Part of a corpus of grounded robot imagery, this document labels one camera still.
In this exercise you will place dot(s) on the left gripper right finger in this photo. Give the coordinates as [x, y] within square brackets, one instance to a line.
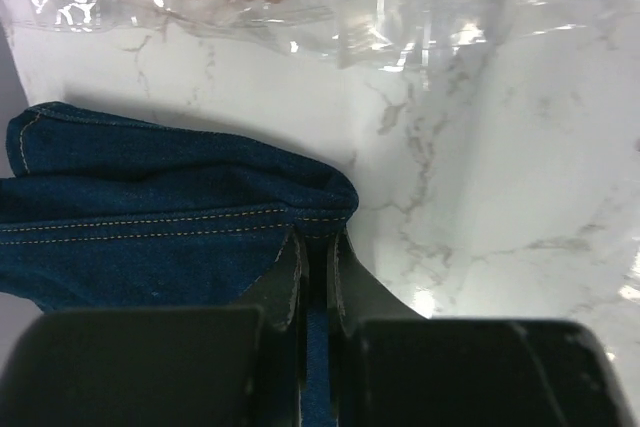
[389, 366]

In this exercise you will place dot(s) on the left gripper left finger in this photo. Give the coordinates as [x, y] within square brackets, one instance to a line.
[242, 364]

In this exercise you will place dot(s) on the dark blue jeans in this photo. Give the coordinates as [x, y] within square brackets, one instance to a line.
[107, 211]

